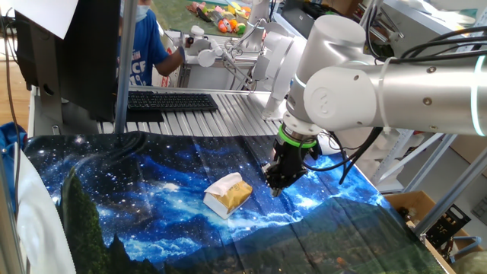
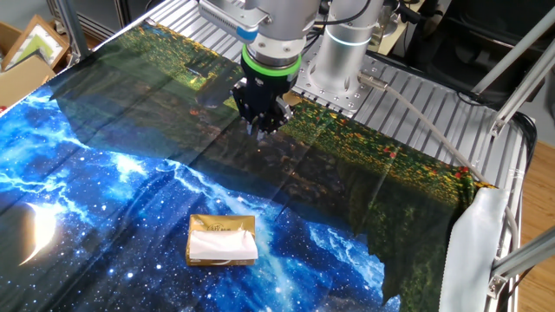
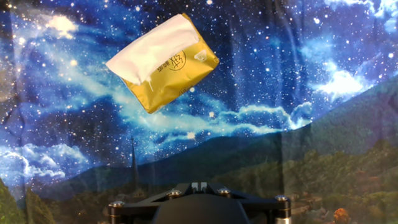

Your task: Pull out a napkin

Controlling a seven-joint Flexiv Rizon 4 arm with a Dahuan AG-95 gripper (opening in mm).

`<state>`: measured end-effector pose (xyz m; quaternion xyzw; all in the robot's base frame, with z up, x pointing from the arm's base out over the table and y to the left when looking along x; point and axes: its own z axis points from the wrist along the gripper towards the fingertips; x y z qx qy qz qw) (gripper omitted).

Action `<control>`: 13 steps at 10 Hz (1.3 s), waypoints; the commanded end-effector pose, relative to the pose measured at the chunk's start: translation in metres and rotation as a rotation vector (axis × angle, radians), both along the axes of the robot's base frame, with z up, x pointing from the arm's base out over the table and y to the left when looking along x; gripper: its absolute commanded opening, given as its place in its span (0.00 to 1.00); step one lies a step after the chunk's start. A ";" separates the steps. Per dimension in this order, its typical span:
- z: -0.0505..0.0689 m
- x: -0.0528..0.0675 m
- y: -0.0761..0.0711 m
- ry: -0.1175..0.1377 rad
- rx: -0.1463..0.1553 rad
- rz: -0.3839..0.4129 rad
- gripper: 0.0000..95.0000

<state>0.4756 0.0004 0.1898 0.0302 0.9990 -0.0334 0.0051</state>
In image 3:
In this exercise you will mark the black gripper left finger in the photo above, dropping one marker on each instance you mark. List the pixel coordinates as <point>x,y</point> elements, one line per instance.
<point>174,193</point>

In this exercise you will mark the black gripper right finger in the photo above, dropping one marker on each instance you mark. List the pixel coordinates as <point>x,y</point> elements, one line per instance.
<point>224,191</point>

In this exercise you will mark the gold tissue pack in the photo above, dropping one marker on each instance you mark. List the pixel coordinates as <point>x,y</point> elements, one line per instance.
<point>174,84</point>

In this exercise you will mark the galaxy landscape print tablecloth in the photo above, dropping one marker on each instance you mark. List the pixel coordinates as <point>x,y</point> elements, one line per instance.
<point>280,62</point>

